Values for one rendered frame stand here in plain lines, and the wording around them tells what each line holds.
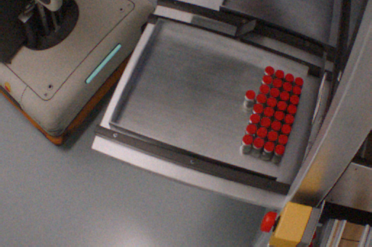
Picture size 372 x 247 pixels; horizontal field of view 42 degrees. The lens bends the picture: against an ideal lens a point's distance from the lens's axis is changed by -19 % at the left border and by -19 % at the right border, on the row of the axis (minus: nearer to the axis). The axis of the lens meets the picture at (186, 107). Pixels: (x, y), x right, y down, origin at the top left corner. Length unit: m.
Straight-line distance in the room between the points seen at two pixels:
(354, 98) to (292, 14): 0.70
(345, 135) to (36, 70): 1.44
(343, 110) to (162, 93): 0.58
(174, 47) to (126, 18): 0.82
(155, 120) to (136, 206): 0.89
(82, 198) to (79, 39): 0.58
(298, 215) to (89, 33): 1.28
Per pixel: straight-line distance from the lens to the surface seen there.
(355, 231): 1.04
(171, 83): 1.16
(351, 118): 0.66
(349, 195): 0.90
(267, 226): 0.92
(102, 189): 2.02
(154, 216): 1.97
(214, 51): 1.20
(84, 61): 1.93
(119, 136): 1.10
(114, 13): 2.03
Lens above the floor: 1.89
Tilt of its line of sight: 63 degrees down
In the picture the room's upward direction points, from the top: 1 degrees counter-clockwise
